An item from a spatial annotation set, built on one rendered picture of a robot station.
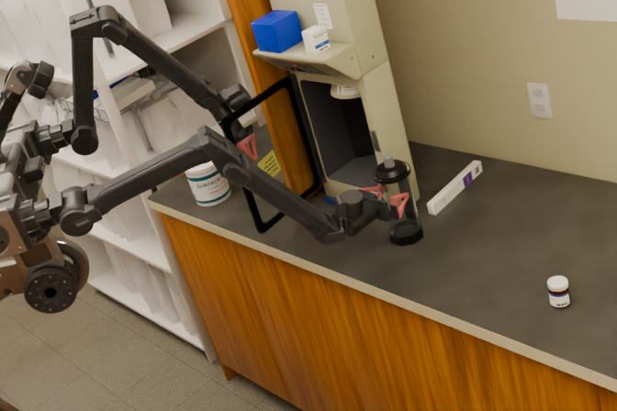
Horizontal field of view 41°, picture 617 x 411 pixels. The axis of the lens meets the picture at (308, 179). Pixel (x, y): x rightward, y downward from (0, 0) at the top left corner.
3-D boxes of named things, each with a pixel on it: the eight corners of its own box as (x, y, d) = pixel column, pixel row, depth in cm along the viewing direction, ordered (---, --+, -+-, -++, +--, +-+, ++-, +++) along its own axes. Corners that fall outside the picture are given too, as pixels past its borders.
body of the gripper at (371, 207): (361, 192, 234) (343, 205, 230) (387, 199, 227) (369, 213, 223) (366, 211, 237) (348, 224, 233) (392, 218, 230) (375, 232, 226)
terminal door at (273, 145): (321, 185, 273) (289, 74, 255) (260, 236, 255) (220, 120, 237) (319, 184, 274) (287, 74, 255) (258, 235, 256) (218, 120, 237)
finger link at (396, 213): (393, 180, 235) (371, 196, 230) (411, 185, 229) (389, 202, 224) (398, 201, 238) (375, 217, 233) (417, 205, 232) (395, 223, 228)
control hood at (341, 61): (287, 66, 256) (279, 36, 251) (363, 76, 232) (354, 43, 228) (260, 82, 250) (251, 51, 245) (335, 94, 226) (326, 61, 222)
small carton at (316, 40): (319, 45, 234) (314, 25, 232) (330, 47, 230) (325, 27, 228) (306, 51, 232) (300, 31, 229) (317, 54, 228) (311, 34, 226)
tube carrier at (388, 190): (405, 219, 249) (390, 157, 239) (431, 227, 241) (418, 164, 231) (380, 238, 244) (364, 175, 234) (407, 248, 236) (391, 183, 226)
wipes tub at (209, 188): (217, 184, 305) (204, 149, 298) (239, 192, 296) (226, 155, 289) (189, 203, 298) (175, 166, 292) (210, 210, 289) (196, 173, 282)
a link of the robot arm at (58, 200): (42, 197, 199) (42, 211, 195) (83, 183, 200) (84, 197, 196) (57, 224, 205) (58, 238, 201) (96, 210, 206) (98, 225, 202)
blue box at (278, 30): (283, 38, 249) (274, 9, 245) (305, 39, 242) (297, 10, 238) (258, 50, 244) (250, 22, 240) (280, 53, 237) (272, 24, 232)
